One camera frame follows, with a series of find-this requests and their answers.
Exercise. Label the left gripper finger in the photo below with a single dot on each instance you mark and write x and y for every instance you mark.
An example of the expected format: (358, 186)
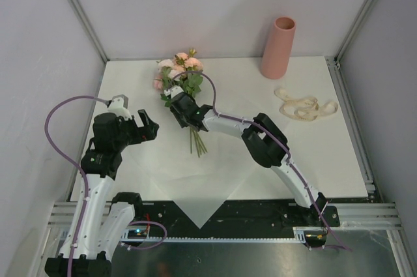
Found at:
(148, 123)
(148, 134)

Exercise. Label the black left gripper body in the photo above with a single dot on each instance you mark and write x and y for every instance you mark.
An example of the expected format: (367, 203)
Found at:
(129, 133)

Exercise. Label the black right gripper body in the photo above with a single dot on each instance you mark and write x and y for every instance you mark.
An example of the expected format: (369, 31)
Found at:
(182, 119)

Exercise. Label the pink flower bouquet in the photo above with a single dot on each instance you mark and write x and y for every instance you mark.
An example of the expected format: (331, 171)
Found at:
(184, 70)

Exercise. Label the white wrapping paper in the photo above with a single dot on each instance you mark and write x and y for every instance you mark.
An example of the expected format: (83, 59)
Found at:
(166, 169)

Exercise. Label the cream printed ribbon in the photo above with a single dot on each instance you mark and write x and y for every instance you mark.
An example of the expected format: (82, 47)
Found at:
(306, 109)

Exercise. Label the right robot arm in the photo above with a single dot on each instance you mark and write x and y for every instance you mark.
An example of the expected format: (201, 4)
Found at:
(266, 143)

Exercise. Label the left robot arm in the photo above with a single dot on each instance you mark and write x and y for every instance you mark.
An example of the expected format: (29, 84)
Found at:
(92, 240)

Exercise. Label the pink tall vase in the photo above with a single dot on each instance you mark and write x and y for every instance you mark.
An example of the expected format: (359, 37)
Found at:
(278, 48)

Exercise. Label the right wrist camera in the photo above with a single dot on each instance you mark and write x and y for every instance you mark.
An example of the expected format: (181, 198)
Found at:
(173, 91)

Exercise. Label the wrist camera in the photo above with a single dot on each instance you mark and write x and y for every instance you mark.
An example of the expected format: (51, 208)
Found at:
(173, 91)
(118, 105)

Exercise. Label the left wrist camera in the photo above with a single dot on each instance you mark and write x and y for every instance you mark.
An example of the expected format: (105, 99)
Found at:
(118, 105)

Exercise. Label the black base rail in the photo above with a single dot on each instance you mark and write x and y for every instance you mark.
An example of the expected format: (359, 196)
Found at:
(234, 219)

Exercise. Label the left aluminium frame post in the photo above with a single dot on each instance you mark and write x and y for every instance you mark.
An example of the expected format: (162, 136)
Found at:
(87, 26)

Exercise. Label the aluminium frame post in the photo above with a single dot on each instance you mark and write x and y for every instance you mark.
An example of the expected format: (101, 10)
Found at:
(359, 21)
(87, 26)

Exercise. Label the right aluminium frame post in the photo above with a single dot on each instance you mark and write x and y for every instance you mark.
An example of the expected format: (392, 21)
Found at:
(359, 21)

